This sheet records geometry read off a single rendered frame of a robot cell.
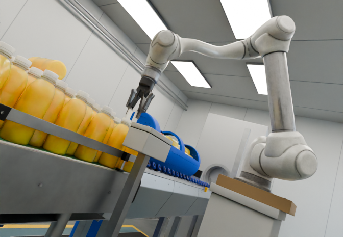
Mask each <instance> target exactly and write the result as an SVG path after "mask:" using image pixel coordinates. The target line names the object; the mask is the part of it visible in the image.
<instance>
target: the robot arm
mask: <svg viewBox="0 0 343 237"><path fill-rule="evenodd" d="M295 29H296V27H295V23H294V21H293V20H292V19H291V18H290V17H288V16H276V17H273V18H271V19H269V20H268V21H266V22H265V23H263V24H262V25H261V26H260V27H259V28H258V29H257V30H256V31H255V32H254V33H253V34H252V35H251V36H249V37H247V38H246V40H242V41H237V42H234V43H232V44H228V45H225V46H214V45H211V44H208V43H205V42H202V41H200V40H196V39H189V38H181V37H179V36H178V35H177V34H174V33H173V32H172V31H170V30H160V31H159V32H157V33H156V34H155V35H154V37H153V39H152V41H151V44H150V52H149V54H148V56H147V59H146V65H145V67H144V70H143V72H142V74H141V79H140V82H139V86H138V87H137V89H132V90H131V94H130V97H129V99H128V101H127V104H126V107H127V108H128V110H127V112H126V116H125V118H128V119H130V117H131V115H132V113H133V108H134V107H135V105H136V104H137V102H138V101H139V99H141V100H140V104H139V108H138V109H137V110H136V112H135V114H134V116H133V119H132V121H131V123H130V124H132V122H137V119H139V117H140V115H141V113H145V112H146V111H147V109H148V107H149V105H150V103H151V101H152V99H153V98H154V97H155V95H154V94H153V93H152V90H153V88H154V86H155V84H156V83H157V82H158V80H159V78H160V76H161V73H162V72H163V71H164V70H165V68H166V67H167V65H168V62H169V61H170V60H172V59H175V58H178V57H179V56H180V55H181V53H183V52H186V51H195V52H198V53H201V54H203V55H206V56H209V57H212V58H220V59H238V60H240V59H254V58H259V57H262V58H263V60H264V69H265V78H266V87H267V96H268V106H269V115H270V120H271V129H272V133H270V134H269V135H268V136H267V137H266V136H260V137H257V138H256V139H254V140H253V142H252V143H251V144H250V145H249V147H248V150H247V153H246V156H245V158H244V162H243V166H242V171H241V174H240V176H239V177H233V179H235V180H238V181H241V182H244V183H246V184H248V185H251V186H254V187H256V188H259V189H262V190H264V191H267V192H270V193H272V192H271V190H270V188H271V183H272V180H273V178H277V179H281V180H287V181H297V180H304V179H307V178H310V177H311V176H312V175H313V174H314V173H315V172H316V170H317V166H318V162H317V157H316V155H315V153H314V152H313V150H312V149H311V148H310V147H308V146H307V144H306V142H305V140H304V137H303V136H302V135H301V134H300V133H299V132H298V131H296V126H295V119H294V114H293V106H292V98H291V90H290V82H289V75H288V67H287V59H286V54H287V53H288V51H289V46H290V41H291V38H292V36H293V35H294V32H295ZM272 194H273V193H272Z"/></svg>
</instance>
